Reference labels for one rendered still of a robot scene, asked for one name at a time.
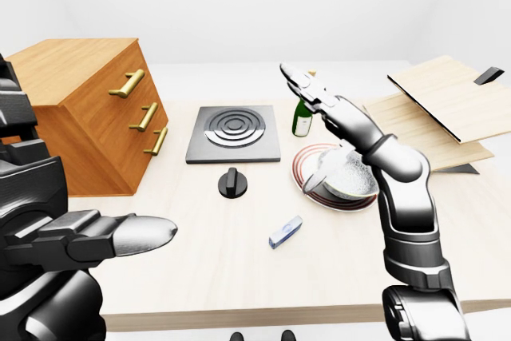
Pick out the green wine bottle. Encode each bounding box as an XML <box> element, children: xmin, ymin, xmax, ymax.
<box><xmin>292</xmin><ymin>69</ymin><xmax>319</xmax><ymax>137</ymax></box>

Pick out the pale wooden rack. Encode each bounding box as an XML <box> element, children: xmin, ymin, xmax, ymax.
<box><xmin>362</xmin><ymin>55</ymin><xmax>511</xmax><ymax>176</ymax></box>

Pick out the round black knob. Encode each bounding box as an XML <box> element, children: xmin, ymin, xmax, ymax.
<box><xmin>217</xmin><ymin>167</ymin><xmax>249</xmax><ymax>200</ymax></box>

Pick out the brass drawer handle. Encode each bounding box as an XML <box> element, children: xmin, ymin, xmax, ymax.
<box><xmin>128</xmin><ymin>101</ymin><xmax>160</xmax><ymax>133</ymax></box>
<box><xmin>108</xmin><ymin>69</ymin><xmax>145</xmax><ymax>100</ymax></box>
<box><xmin>143</xmin><ymin>126</ymin><xmax>169</xmax><ymax>157</ymax></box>

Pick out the patterned black bowl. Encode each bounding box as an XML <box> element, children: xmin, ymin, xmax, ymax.
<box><xmin>317</xmin><ymin>145</ymin><xmax>379</xmax><ymax>202</ymax></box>

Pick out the small blue white box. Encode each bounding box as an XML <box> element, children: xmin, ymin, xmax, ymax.
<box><xmin>268</xmin><ymin>215</ymin><xmax>303</xmax><ymax>250</ymax></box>

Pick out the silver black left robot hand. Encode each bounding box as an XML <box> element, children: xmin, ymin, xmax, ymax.
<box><xmin>0</xmin><ymin>53</ymin><xmax>179</xmax><ymax>302</ymax></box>

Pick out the flat dark stove plate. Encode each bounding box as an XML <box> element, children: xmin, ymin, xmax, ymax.
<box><xmin>185</xmin><ymin>105</ymin><xmax>282</xmax><ymax>165</ymax></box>

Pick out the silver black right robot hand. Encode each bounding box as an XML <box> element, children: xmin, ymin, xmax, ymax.
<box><xmin>279</xmin><ymin>61</ymin><xmax>398</xmax><ymax>197</ymax></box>

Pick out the wooden cabinet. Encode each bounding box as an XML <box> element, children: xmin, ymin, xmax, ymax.
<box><xmin>5</xmin><ymin>38</ymin><xmax>169</xmax><ymax>198</ymax></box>

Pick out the white plate with red rings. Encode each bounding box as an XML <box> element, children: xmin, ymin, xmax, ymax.
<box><xmin>290</xmin><ymin>143</ymin><xmax>378</xmax><ymax>212</ymax></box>

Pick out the wooden cabinet drawer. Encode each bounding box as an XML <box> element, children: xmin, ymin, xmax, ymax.
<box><xmin>113</xmin><ymin>99</ymin><xmax>169</xmax><ymax>197</ymax></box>
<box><xmin>58</xmin><ymin>39</ymin><xmax>153</xmax><ymax>145</ymax></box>
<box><xmin>89</xmin><ymin>73</ymin><xmax>162</xmax><ymax>173</ymax></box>

